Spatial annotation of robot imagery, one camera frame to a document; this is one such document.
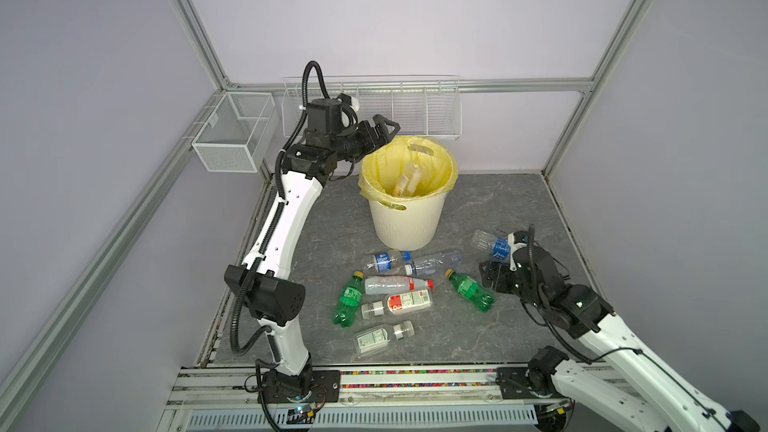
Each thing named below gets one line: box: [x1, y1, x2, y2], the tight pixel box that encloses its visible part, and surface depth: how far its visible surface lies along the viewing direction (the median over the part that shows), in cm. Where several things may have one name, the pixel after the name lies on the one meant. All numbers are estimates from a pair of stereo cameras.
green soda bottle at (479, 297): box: [445, 268, 495, 313], surface depth 86 cm
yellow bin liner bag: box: [358, 136, 459, 210], surface depth 93 cm
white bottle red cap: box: [364, 276, 435, 295], surface depth 88 cm
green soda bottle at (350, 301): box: [333, 271, 364, 327], surface depth 86 cm
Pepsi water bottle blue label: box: [373, 252, 398, 273], surface depth 93 cm
